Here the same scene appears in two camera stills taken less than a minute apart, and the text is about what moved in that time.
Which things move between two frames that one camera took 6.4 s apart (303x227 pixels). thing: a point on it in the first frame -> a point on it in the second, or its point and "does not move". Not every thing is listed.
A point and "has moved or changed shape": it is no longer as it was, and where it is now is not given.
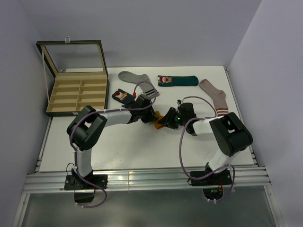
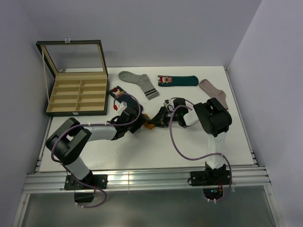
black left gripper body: x=147 y=115 -> x=134 y=127
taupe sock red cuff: x=218 y=97 does not move
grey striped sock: x=142 y=80 does not move
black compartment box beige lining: x=76 y=76 does not move
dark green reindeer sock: x=167 y=81 does not move
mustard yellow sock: x=156 y=125 has moved or changed shape
